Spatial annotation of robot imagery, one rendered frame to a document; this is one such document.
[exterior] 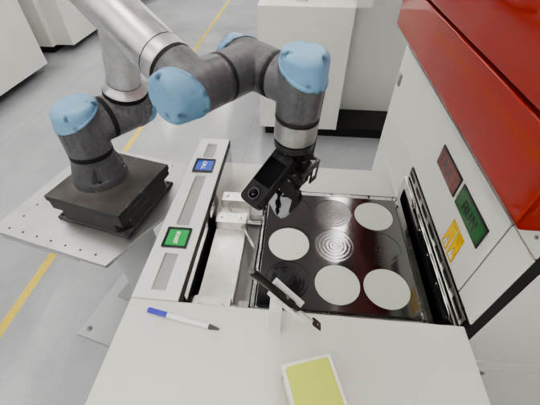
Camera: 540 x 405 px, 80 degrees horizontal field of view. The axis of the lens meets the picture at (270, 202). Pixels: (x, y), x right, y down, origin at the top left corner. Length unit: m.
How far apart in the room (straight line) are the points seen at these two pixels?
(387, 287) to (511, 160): 0.38
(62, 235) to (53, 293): 1.02
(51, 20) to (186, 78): 4.66
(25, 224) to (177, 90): 0.83
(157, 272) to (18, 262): 1.67
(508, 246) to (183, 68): 0.53
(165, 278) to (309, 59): 0.49
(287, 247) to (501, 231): 0.43
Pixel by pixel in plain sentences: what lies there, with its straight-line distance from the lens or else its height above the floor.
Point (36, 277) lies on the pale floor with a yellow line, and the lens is 2.21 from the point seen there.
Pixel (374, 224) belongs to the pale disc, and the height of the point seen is 0.90.
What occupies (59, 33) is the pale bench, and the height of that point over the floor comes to 0.21.
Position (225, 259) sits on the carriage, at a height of 0.88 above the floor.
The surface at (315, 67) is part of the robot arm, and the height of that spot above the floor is 1.35.
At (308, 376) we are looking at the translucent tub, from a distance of 0.52.
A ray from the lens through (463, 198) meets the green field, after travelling 0.71.
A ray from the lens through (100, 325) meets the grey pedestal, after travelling 1.85.
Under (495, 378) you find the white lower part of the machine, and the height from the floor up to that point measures 0.74.
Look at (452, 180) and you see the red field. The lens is 0.76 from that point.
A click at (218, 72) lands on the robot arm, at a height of 1.34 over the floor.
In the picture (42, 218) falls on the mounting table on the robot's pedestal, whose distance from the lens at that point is 1.18.
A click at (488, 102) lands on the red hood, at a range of 0.59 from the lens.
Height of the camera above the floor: 1.53
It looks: 45 degrees down
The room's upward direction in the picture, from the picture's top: straight up
